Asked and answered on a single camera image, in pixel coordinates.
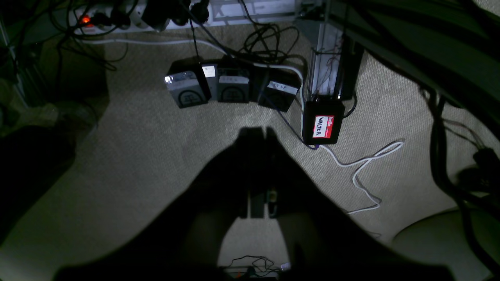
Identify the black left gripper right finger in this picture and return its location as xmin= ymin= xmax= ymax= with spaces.
xmin=266 ymin=127 xmax=454 ymax=281

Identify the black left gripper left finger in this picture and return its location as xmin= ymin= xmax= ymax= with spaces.
xmin=59 ymin=128 xmax=250 ymax=281

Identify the black box with red label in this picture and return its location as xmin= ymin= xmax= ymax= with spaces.
xmin=302 ymin=100 xmax=345 ymax=145

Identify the black power adapter right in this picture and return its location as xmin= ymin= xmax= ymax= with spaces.
xmin=254 ymin=69 xmax=302 ymax=112

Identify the black power adapter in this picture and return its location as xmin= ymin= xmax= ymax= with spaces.
xmin=164 ymin=57 xmax=211 ymax=108
xmin=217 ymin=56 xmax=250 ymax=103
xmin=254 ymin=69 xmax=302 ymax=112

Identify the black power adapter left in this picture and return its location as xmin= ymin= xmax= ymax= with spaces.
xmin=164 ymin=57 xmax=211 ymax=108

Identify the black power adapter middle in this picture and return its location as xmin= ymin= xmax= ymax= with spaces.
xmin=217 ymin=56 xmax=250 ymax=103

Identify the white power strip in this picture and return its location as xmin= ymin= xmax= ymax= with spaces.
xmin=64 ymin=0 xmax=299 ymax=36

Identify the aluminium frame leg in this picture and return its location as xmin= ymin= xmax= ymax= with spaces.
xmin=295 ymin=18 xmax=364 ymax=101

